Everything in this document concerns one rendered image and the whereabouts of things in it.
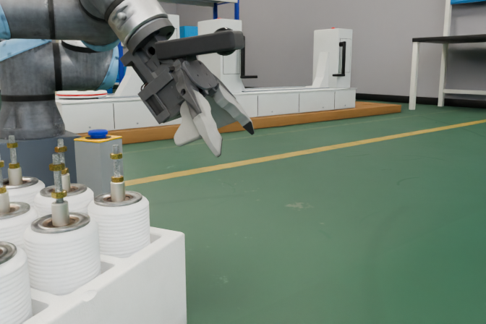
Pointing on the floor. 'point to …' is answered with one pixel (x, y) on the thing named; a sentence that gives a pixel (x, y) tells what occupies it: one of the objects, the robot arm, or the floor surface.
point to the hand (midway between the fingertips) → (243, 142)
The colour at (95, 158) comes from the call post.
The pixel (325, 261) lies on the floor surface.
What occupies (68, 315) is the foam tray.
